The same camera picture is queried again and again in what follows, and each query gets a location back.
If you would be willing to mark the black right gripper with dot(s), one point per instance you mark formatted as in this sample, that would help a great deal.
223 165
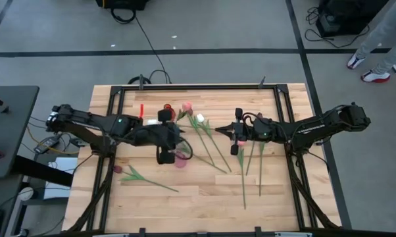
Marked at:
245 130

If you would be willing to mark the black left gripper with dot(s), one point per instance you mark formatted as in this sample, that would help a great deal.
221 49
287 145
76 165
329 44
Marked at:
162 135

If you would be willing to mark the dark red tulip flower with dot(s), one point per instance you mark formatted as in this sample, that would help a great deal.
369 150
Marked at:
117 169

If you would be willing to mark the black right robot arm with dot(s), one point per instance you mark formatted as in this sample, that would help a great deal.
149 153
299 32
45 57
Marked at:
316 128

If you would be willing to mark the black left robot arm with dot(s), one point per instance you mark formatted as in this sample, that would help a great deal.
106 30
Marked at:
86 118

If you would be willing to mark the red glass vase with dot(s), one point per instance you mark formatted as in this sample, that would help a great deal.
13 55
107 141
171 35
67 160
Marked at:
174 114

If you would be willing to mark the pink glass vase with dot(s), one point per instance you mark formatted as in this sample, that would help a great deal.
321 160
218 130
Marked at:
181 163

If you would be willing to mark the white box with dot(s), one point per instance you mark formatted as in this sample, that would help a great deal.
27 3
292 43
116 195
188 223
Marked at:
60 177

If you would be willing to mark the black power adapter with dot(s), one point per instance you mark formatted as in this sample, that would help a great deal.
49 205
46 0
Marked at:
46 143

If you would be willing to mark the black desk foot bar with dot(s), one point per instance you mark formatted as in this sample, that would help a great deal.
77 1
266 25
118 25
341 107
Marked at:
43 171

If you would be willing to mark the black floor box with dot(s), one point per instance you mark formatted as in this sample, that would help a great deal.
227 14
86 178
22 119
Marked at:
122 3

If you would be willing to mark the white round object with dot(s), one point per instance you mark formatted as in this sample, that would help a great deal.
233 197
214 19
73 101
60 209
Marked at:
25 194

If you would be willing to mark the black desk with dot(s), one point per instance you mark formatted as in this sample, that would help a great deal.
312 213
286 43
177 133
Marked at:
10 131

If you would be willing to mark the black equipment case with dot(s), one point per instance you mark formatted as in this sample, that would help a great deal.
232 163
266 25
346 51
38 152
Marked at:
346 16

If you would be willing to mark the person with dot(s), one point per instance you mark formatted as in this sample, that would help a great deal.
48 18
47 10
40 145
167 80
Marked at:
382 36

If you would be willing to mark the black aluminium table frame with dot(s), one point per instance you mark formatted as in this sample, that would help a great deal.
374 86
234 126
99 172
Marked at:
217 87

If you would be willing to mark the black frame clamp post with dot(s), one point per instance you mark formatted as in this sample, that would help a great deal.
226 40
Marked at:
142 232
141 82
258 231
262 82

